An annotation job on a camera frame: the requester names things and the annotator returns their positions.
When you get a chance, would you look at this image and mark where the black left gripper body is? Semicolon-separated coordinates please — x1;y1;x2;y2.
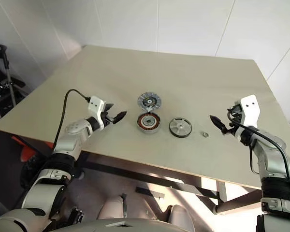
102;110;118;126

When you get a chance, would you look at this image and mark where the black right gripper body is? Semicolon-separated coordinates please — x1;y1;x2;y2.
226;112;243;136

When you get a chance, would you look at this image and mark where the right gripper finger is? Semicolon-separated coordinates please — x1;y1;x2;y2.
228;102;242;114
209;115;228;133

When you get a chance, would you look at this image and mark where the round metal part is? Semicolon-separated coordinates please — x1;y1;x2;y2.
136;112;162;133

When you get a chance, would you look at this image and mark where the round metal disc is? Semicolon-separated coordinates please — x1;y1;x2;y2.
137;91;162;113

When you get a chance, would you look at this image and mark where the black floor tape strip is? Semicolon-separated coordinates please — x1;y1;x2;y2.
136;187;165;199

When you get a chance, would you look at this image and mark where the orange object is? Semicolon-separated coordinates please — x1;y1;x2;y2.
11;135;54;162

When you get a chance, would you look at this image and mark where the beige rounded shape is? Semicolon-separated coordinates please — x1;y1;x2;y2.
168;204;196;232

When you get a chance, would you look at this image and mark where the silver robot torso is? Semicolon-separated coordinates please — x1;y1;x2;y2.
87;218;191;232

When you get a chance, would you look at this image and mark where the black folded cart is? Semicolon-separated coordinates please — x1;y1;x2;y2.
0;43;27;119

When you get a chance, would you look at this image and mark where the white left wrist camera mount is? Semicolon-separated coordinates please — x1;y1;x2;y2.
87;95;107;131

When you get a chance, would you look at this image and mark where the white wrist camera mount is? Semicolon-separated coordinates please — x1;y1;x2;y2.
240;95;261;129
87;95;107;131

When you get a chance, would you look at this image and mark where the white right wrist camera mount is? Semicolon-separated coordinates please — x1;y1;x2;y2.
240;95;261;129

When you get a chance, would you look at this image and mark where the dark metal table frame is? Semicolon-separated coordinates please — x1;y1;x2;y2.
11;135;264;216

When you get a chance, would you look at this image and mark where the black waist bracket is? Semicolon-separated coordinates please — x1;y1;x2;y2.
67;207;84;228

